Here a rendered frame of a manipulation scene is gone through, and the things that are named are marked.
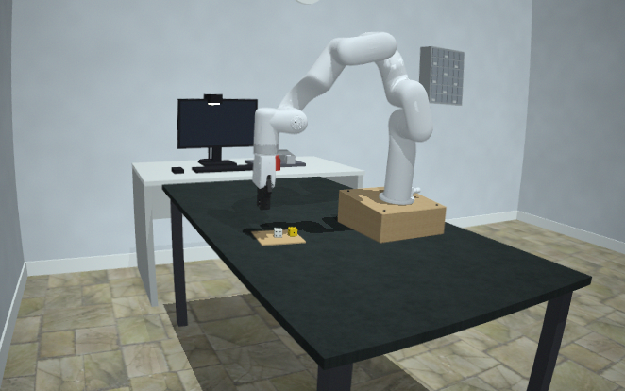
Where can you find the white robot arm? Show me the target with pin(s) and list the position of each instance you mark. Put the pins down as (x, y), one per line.
(380, 48)

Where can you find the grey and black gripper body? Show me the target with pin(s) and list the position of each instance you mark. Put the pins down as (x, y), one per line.
(264, 165)

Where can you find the beige square mat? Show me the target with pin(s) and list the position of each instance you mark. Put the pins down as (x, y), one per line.
(266, 238)

